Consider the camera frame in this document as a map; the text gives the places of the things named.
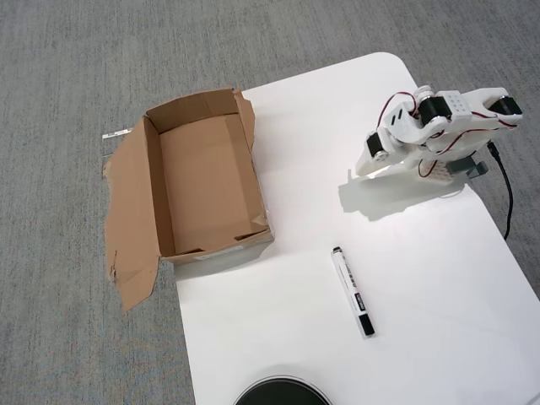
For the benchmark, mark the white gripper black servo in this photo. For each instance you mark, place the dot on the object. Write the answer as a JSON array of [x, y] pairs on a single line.
[[376, 158]]

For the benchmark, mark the black round disc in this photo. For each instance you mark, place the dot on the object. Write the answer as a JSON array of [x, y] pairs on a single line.
[[280, 392]]

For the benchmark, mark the white marker pen black cap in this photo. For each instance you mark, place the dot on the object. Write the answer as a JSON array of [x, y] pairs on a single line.
[[352, 291]]

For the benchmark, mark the white paper strip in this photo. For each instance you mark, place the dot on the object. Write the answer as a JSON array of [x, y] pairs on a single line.
[[116, 134]]

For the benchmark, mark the open brown cardboard box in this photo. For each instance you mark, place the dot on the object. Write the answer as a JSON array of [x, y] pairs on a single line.
[[202, 181]]

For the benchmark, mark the gray table clamp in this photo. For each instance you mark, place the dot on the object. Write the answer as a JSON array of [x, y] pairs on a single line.
[[464, 167]]

